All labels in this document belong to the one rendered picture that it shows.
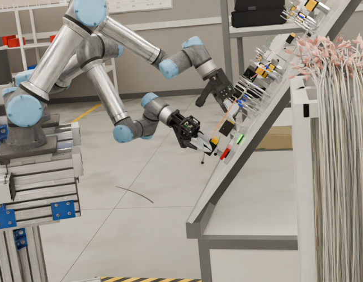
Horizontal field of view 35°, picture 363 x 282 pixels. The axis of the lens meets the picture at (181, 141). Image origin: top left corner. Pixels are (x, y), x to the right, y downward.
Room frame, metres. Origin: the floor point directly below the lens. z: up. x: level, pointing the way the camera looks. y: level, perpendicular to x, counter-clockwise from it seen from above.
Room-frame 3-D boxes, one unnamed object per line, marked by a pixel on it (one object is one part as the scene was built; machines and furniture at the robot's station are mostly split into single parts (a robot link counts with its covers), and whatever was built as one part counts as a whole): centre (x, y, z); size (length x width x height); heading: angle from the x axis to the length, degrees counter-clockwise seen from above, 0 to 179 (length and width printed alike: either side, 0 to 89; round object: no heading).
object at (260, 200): (2.42, -0.47, 0.60); 1.17 x 0.58 x 0.40; 166
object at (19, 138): (2.14, 0.59, 1.21); 0.15 x 0.15 x 0.10
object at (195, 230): (2.50, -0.16, 0.83); 1.18 x 0.06 x 0.06; 166
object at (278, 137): (3.25, -0.51, 0.76); 0.30 x 0.21 x 0.20; 79
